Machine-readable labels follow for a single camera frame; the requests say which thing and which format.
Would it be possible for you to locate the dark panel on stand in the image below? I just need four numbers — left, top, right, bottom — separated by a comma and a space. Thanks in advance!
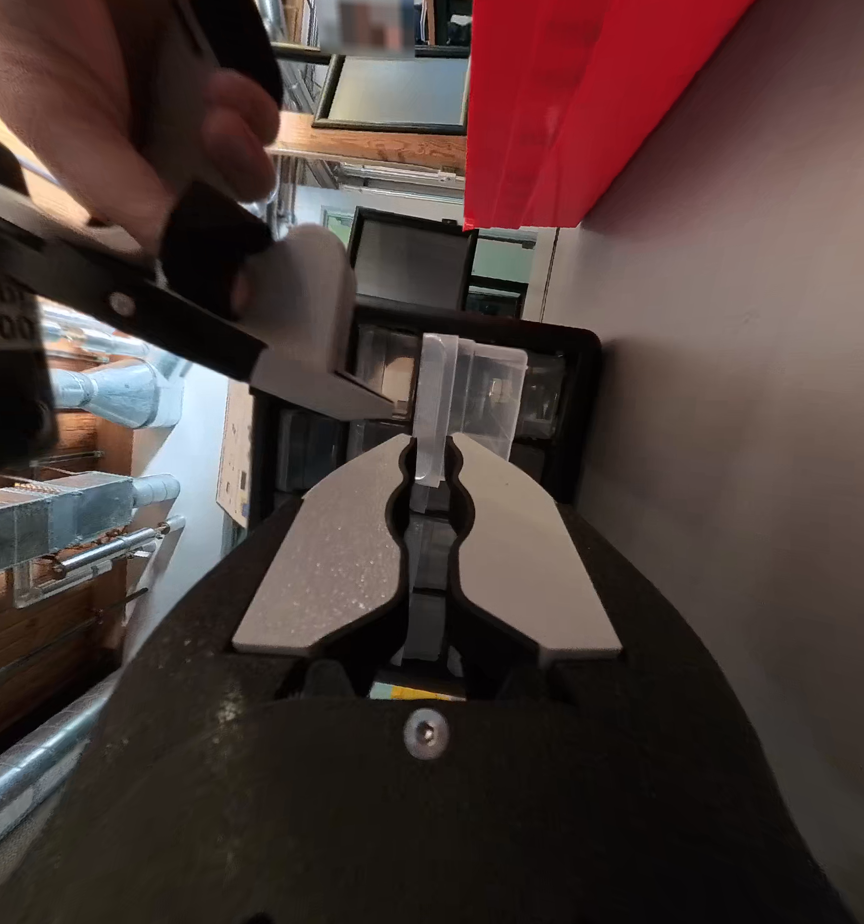
346, 207, 479, 311
313, 51, 472, 135

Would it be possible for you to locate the metal air duct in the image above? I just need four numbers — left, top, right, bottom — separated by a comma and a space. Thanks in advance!
36, 304, 188, 431
0, 470, 183, 607

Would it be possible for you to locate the black drawer cabinet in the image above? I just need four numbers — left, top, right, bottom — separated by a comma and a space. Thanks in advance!
245, 299, 603, 528

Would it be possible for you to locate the round metal duct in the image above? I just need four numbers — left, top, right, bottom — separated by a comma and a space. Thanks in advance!
0, 679, 115, 867

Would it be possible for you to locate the person's right hand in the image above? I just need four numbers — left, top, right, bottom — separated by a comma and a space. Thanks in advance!
0, 0, 281, 254

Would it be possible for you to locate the yellow plastic bin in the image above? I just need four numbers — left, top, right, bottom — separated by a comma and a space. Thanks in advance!
372, 685, 466, 704

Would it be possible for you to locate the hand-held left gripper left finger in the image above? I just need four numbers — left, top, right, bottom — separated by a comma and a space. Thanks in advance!
233, 434, 414, 658

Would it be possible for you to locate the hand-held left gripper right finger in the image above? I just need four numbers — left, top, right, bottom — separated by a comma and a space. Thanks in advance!
444, 434, 623, 662

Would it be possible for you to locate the clear plastic drawer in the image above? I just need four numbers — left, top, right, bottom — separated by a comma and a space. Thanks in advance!
411, 333, 530, 499

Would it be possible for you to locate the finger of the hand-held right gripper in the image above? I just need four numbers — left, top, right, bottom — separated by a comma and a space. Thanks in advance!
235, 221, 361, 379
249, 347, 404, 424

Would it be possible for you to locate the red plastic bin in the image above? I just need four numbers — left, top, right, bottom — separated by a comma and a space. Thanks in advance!
463, 0, 758, 232

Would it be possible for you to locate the wooden ceiling beam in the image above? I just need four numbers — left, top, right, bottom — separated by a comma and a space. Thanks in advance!
271, 112, 469, 174

